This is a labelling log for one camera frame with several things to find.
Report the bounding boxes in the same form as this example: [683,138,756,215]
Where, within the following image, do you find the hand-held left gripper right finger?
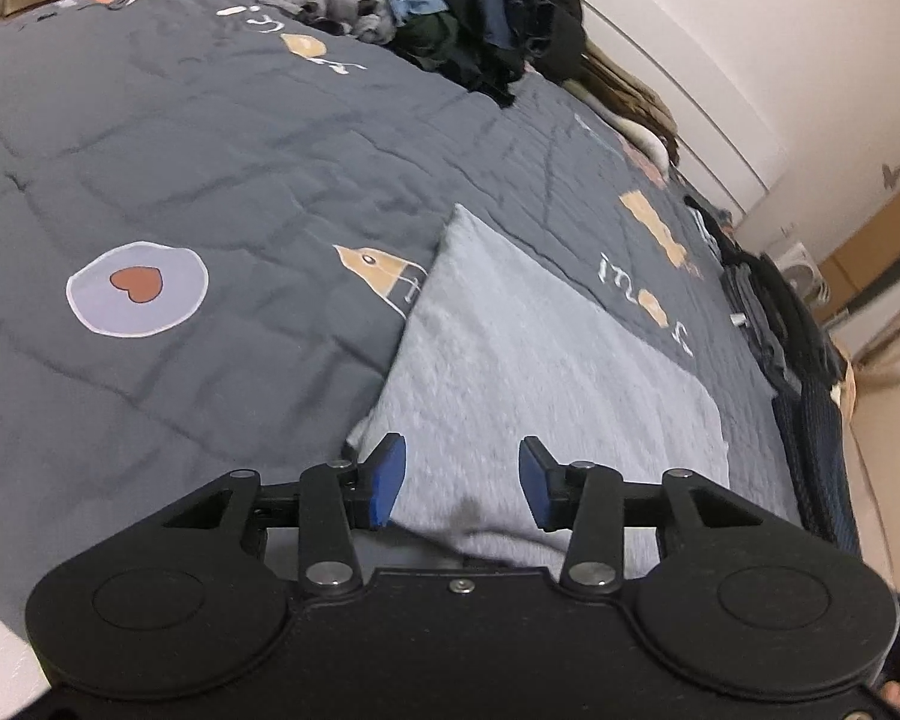
[518,435,766,599]

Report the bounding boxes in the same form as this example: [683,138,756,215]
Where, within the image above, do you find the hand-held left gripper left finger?
[161,432,407,599]

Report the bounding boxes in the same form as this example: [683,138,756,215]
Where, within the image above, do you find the grey t-shirt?
[343,202,732,575]

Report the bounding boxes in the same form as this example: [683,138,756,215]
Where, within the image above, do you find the stack of folded dark clothes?
[682,195,845,391]

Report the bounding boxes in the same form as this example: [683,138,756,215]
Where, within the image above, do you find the navy dotted garment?
[771,375,863,556]

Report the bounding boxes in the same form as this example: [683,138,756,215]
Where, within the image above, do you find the tan cushion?
[832,341,860,417]

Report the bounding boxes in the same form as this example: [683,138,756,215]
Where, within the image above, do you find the beige curtain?
[859,315,900,387]

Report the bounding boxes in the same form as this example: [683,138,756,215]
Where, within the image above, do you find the white box fan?
[776,240,833,305]

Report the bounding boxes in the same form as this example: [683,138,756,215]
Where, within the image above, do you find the black flat board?
[844,266,900,316]

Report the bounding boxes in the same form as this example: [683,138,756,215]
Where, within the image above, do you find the cream bolster pillow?
[592,101,668,166]

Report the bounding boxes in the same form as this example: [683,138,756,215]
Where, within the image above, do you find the grey printed quilt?
[0,0,863,661]

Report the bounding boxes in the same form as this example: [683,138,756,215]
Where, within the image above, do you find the brown cardboard sheet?
[817,165,900,308]

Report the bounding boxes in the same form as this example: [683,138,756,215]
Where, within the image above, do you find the folded olive brown blankets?
[581,37,680,158]

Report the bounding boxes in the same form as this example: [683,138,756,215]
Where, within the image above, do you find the white headboard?
[487,0,770,218]

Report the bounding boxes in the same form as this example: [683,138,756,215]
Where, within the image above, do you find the black puffy jacket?
[529,0,587,87]

